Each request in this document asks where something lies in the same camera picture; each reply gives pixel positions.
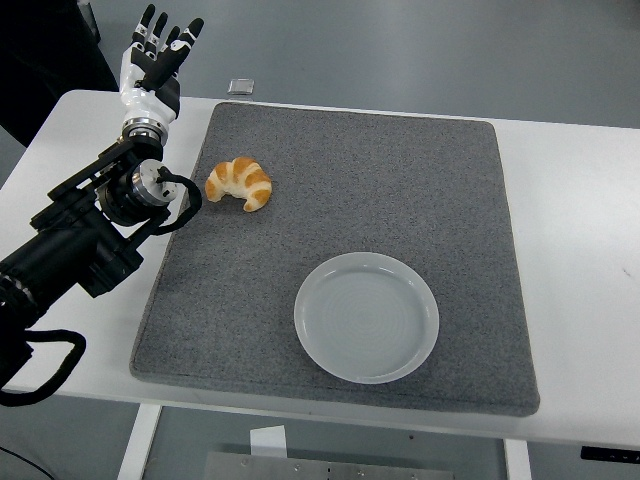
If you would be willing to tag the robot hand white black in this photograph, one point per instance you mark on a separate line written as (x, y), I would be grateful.
(145, 100)

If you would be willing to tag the croissant bread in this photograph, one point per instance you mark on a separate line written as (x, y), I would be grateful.
(250, 182)

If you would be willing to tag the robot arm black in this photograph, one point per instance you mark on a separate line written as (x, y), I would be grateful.
(65, 245)

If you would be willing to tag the light grey round plate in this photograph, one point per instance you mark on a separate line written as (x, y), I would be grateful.
(365, 325)

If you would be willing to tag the grey metal plate with screws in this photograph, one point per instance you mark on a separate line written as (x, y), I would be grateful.
(300, 470)

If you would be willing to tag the person's legs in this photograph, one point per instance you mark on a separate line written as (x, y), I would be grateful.
(45, 45)

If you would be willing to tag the grey felt mat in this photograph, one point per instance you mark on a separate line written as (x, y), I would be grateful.
(350, 175)

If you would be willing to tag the white table leg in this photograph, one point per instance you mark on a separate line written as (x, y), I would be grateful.
(137, 445)
(517, 462)

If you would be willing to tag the black table control panel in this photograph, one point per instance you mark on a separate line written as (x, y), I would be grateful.
(610, 453)

